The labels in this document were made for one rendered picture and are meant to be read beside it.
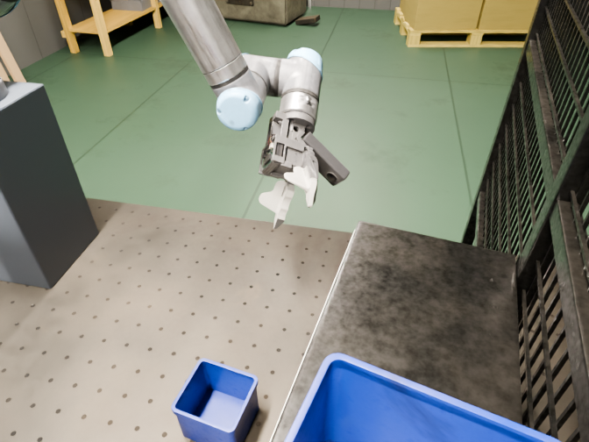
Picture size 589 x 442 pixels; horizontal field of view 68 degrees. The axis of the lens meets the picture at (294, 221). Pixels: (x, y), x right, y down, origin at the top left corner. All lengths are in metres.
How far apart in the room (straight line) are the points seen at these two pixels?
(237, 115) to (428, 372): 0.50
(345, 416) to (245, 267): 0.69
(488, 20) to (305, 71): 4.38
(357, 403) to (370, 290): 0.21
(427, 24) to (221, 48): 4.31
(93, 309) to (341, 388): 0.76
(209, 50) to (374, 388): 0.58
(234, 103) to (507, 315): 0.51
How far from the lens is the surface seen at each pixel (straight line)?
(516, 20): 5.30
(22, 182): 1.02
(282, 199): 0.85
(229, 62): 0.76
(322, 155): 0.84
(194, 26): 0.75
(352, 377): 0.35
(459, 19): 5.09
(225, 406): 0.84
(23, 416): 0.95
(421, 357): 0.51
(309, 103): 0.86
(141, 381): 0.91
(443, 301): 0.57
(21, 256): 1.10
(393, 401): 0.35
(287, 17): 5.55
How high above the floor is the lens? 1.44
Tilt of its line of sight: 39 degrees down
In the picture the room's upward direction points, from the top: straight up
